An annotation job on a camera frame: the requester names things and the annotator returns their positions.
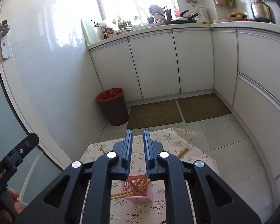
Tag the white cabinet drawer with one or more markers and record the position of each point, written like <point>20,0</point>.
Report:
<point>263,60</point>
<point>254,126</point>

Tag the small patterned jar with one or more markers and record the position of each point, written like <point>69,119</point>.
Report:
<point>109,33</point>

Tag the white kitchen countertop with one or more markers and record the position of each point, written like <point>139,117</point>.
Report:
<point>235,24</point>

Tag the steel basin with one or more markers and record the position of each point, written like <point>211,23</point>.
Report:
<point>125,30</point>

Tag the steel kettle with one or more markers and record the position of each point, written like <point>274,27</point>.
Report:
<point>262,10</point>

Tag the grey cloth bundle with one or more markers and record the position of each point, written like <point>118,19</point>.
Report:
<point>156,9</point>

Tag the white cabinet door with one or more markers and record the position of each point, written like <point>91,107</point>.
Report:
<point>193,60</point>
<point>154,65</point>
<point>116,72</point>
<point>225,65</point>

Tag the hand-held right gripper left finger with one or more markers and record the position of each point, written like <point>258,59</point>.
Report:
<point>128,151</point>

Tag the person's left hand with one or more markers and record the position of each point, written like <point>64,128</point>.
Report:
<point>18,204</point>

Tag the red bin liner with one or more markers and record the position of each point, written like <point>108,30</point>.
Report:
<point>109,94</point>

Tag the red bottle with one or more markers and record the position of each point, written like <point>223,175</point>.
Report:
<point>176,11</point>

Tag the bunch of bamboo chopsticks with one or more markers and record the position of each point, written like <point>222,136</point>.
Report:
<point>121,194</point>

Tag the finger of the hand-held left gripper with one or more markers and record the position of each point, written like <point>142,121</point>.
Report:
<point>23,147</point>

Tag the basket with food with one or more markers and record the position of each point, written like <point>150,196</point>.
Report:
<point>238,16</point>

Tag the frosted glass door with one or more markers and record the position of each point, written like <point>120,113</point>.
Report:
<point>4,112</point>

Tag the black frying pan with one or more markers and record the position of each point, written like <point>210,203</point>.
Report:
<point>184,19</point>

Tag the white jug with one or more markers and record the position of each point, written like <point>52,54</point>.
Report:
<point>203,15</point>

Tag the pink perforated plastic basket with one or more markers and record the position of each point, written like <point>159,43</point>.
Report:
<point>140,197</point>

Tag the white cutting board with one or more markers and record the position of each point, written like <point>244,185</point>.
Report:
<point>89,32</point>

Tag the brown wicker trash bin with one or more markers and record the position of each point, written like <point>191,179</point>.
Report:
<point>117,112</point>

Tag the black knife block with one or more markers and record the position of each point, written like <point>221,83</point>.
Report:
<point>168,15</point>

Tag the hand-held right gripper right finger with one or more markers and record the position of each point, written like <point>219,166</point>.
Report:
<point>148,151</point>

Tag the brown floor mat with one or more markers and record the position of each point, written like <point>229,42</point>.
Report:
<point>203,108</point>
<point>154,115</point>

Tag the black pot with stick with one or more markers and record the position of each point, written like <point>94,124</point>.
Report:
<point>150,19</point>

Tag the floral tablecloth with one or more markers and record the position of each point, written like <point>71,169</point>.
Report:
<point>177,144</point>

